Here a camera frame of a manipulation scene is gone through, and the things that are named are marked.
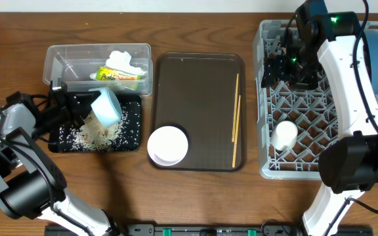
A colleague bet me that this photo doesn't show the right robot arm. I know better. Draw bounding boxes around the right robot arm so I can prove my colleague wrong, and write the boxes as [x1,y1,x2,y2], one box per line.
[253,1,378,235]

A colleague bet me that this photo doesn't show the wooden chopstick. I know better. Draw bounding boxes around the wooden chopstick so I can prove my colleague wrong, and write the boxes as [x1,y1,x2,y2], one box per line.
[232,73,239,143]
[232,95,241,168]

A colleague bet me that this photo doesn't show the white cup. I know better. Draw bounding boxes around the white cup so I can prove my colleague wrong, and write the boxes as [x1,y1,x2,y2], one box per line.
[270,121,298,151]

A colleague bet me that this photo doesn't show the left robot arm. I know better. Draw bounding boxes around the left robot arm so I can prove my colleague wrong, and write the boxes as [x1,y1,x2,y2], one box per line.
[0,87,128,235]

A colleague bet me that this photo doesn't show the white napkin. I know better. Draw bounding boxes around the white napkin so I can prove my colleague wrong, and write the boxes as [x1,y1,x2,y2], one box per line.
[106,50,146,75]

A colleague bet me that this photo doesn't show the black plastic tray bin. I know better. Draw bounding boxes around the black plastic tray bin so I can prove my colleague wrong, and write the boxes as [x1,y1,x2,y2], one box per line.
[48,94,142,153]

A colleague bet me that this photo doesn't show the spilled white rice pile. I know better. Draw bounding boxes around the spilled white rice pile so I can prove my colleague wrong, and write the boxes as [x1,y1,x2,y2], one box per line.
[59,101,140,152]

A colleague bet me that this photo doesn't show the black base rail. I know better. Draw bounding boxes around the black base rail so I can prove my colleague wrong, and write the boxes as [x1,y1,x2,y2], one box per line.
[44,224,374,236]

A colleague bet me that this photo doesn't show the green yellow snack wrapper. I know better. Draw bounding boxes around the green yellow snack wrapper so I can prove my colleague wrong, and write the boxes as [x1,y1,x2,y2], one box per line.
[95,67,142,81]

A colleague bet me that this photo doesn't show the light blue rice bowl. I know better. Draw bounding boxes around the light blue rice bowl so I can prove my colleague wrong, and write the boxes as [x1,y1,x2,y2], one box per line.
[89,87,123,128]

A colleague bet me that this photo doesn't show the brown serving tray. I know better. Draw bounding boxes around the brown serving tray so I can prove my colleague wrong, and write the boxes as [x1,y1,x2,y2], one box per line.
[151,52,247,172]

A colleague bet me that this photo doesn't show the grey dishwasher rack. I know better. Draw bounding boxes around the grey dishwasher rack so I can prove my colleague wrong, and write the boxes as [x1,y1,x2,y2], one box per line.
[253,20,378,182]

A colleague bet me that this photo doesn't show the clear plastic waste bin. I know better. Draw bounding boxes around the clear plastic waste bin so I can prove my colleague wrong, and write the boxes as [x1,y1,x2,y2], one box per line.
[43,43,153,96]

